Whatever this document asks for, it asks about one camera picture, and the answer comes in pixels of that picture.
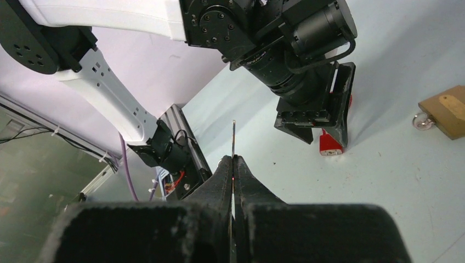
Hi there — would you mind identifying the brass padlock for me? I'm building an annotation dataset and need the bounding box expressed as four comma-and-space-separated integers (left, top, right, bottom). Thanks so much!
418, 85, 464, 140

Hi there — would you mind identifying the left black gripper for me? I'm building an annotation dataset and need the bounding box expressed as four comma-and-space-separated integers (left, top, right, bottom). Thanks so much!
274, 62, 356, 148

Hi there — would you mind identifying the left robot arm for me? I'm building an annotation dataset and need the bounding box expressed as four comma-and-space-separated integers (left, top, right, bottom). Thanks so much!
1, 1, 358, 172

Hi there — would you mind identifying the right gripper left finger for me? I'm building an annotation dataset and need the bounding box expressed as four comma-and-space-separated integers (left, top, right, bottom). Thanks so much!
38, 156, 233, 262

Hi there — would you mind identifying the left controller board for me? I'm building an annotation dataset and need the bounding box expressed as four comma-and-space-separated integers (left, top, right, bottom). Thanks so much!
164, 171, 185, 195

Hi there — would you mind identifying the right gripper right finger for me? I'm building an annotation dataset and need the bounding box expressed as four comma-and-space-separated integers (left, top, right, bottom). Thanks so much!
233, 156, 411, 262

